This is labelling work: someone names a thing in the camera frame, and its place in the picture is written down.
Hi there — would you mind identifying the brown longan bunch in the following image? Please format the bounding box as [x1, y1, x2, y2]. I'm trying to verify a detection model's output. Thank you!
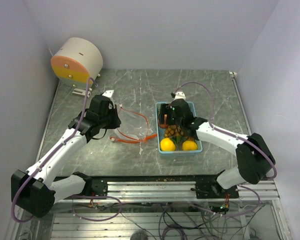
[164, 125, 186, 138]

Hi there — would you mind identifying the clear orange zip top bag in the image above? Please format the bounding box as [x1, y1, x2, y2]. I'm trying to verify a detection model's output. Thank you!
[109, 104, 158, 155]

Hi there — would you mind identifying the brown round fruit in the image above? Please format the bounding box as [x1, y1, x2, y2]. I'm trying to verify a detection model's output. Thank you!
[158, 118, 169, 129]

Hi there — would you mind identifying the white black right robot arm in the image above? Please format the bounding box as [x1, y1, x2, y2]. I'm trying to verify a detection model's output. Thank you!
[157, 98, 276, 198]

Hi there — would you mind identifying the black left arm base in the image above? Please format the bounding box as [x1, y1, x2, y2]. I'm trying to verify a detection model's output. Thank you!
[73, 171, 108, 196]

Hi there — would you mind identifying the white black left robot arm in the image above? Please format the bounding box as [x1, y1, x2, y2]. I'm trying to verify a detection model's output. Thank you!
[11, 90, 121, 218]

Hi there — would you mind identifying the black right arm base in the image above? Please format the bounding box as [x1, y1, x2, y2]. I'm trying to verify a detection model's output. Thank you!
[191, 174, 239, 199]

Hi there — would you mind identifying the light blue plastic basket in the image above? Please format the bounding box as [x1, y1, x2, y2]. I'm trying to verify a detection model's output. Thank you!
[155, 101, 203, 154]

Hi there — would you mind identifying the orange fruit left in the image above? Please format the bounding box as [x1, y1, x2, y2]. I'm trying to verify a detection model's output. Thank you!
[159, 137, 176, 152]

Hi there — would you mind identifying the orange fruit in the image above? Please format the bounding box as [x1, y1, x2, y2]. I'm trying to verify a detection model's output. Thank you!
[182, 140, 198, 151]
[159, 137, 176, 152]

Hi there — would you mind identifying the orange fruit right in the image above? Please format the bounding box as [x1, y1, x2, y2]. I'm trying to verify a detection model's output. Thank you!
[182, 140, 198, 151]

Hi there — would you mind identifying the cream cylindrical drawer box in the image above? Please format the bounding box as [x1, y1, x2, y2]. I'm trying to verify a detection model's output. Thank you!
[50, 37, 104, 90]

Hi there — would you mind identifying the white corner clip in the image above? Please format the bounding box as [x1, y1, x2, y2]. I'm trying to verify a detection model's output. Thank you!
[229, 71, 237, 78]

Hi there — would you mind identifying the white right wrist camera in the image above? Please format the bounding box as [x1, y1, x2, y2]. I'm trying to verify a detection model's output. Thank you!
[170, 91, 186, 101]

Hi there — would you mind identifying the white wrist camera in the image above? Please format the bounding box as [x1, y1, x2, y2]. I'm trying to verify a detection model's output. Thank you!
[102, 89, 115, 102]
[170, 91, 186, 101]

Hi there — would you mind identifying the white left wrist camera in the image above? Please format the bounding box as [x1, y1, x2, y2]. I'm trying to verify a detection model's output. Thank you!
[102, 89, 115, 102]

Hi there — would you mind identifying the small white metal bracket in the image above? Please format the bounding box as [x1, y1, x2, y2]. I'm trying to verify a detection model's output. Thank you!
[72, 88, 91, 98]

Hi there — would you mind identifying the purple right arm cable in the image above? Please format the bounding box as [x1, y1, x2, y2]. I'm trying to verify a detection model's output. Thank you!
[174, 81, 278, 180]

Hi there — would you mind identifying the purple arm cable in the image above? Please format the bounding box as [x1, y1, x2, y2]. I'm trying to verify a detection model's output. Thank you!
[10, 76, 103, 223]
[174, 81, 278, 180]

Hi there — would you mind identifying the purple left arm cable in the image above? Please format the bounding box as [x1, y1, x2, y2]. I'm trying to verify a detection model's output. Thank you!
[10, 76, 103, 223]

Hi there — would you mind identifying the purple floor cable loop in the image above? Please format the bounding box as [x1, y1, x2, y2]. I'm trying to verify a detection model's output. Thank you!
[72, 196, 125, 222]

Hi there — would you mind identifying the aluminium rail frame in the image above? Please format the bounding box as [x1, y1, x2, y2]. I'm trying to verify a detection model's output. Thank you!
[15, 180, 287, 240]

